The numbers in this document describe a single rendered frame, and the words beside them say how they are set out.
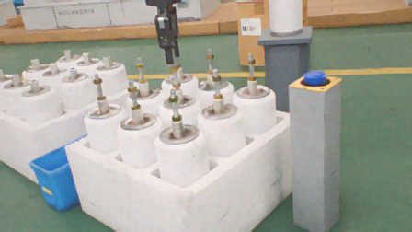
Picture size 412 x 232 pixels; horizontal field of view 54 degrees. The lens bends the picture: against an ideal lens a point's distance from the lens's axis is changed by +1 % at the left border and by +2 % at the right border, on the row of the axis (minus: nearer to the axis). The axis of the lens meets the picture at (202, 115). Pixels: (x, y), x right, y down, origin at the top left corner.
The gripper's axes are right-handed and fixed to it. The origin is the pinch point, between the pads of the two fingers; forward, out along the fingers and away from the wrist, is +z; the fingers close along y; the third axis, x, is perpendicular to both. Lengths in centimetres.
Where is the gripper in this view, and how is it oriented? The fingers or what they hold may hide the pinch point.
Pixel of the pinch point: (172, 55)
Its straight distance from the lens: 86.6
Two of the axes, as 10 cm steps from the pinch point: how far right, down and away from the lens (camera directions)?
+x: -9.9, 0.8, 1.1
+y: 0.7, -4.0, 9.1
